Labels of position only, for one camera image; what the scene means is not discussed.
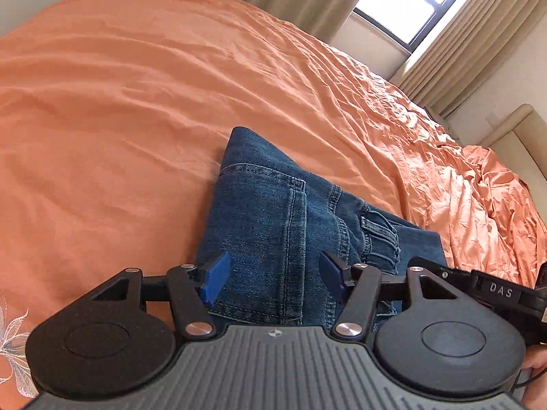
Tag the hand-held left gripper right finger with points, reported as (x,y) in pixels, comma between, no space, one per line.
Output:
(331,273)

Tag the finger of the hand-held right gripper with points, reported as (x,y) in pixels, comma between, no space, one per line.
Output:
(444,272)

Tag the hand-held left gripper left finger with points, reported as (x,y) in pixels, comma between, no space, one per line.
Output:
(216,279)

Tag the blue denim pants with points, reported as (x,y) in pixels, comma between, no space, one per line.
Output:
(265,222)

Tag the person's right hand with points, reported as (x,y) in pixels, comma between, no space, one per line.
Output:
(537,358)

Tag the beige padded headboard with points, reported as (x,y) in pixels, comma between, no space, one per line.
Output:
(517,132)

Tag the orange bed cover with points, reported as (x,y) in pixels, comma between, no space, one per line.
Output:
(128,115)

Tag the dark framed window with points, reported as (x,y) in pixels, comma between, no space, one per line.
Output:
(419,0)

